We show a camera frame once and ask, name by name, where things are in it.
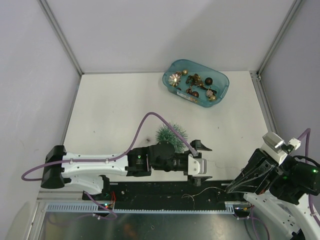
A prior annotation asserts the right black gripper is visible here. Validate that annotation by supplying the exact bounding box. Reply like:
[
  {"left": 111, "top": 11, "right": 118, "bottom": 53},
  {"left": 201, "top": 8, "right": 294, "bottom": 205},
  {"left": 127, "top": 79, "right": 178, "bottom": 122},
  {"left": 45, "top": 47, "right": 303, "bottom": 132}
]
[{"left": 224, "top": 146, "right": 296, "bottom": 194}]

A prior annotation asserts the small frosted christmas tree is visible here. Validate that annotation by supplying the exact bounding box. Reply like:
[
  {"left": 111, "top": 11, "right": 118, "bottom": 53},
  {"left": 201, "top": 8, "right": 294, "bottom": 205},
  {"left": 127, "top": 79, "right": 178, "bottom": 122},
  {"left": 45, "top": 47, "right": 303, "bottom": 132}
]
[{"left": 155, "top": 122, "right": 188, "bottom": 153}]

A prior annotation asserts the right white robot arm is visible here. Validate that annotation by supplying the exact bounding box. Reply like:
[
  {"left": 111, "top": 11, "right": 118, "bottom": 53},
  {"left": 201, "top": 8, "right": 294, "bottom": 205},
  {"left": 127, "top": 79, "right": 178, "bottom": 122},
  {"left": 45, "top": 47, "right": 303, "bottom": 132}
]
[{"left": 225, "top": 144, "right": 320, "bottom": 240}]

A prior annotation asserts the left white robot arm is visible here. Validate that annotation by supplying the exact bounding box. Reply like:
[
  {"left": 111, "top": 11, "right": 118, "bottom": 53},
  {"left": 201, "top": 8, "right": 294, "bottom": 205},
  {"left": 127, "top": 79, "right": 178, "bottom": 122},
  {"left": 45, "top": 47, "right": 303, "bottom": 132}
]
[{"left": 40, "top": 140, "right": 209, "bottom": 200}]

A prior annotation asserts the gold glitter bauble right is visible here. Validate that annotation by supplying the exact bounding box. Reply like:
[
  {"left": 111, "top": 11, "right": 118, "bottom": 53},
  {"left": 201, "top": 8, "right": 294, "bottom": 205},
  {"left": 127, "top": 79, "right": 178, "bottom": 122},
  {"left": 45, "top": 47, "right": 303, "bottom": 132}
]
[{"left": 208, "top": 95, "right": 217, "bottom": 102}]

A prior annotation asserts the brown bauble near label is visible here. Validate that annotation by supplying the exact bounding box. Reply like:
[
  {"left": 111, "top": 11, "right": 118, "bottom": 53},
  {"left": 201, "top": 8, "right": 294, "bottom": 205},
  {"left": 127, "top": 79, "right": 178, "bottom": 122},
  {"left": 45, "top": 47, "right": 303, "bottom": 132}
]
[{"left": 191, "top": 91, "right": 199, "bottom": 98}]

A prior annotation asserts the frosted pine cone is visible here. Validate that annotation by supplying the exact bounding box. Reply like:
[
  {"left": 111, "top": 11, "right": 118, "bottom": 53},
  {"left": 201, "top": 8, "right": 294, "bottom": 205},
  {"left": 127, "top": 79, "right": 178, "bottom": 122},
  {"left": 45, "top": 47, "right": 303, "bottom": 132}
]
[{"left": 205, "top": 89, "right": 215, "bottom": 98}]

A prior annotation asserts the teal plastic bin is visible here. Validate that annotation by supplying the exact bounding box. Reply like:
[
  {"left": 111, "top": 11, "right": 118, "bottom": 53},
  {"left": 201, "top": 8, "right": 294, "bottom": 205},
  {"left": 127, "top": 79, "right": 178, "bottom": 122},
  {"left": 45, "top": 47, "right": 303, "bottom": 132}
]
[{"left": 162, "top": 59, "right": 230, "bottom": 108}]

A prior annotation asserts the dark brown bauble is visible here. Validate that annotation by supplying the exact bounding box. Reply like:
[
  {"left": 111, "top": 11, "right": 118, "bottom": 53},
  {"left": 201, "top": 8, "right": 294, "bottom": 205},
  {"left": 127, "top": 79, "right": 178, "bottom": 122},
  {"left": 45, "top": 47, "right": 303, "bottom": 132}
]
[{"left": 204, "top": 77, "right": 213, "bottom": 86}]

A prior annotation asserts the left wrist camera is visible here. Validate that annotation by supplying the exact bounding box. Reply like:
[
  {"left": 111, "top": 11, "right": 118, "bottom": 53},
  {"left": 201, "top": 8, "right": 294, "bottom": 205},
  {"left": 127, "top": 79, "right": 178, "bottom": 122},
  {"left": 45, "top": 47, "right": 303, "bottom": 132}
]
[{"left": 187, "top": 154, "right": 207, "bottom": 176}]

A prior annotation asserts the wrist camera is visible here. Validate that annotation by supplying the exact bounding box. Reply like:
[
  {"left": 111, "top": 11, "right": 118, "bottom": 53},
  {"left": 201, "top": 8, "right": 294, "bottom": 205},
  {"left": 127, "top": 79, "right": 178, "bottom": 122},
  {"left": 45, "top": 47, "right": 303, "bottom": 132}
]
[
  {"left": 260, "top": 131, "right": 301, "bottom": 166},
  {"left": 187, "top": 154, "right": 207, "bottom": 176}
]

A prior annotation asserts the grey cable duct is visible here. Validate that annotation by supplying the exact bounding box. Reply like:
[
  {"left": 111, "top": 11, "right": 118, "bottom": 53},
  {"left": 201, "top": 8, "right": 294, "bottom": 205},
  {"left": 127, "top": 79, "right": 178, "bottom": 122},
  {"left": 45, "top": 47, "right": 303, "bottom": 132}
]
[{"left": 41, "top": 201, "right": 251, "bottom": 216}]

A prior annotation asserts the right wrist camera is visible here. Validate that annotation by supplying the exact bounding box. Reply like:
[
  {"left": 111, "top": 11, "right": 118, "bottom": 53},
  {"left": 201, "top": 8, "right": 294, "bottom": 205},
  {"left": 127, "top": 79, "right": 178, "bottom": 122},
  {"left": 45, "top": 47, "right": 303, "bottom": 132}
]
[{"left": 260, "top": 131, "right": 301, "bottom": 166}]

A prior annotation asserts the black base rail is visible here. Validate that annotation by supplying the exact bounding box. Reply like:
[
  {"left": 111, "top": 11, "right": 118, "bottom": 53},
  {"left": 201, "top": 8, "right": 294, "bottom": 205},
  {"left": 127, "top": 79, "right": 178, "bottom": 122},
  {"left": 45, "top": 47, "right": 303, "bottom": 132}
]
[{"left": 92, "top": 180, "right": 246, "bottom": 212}]

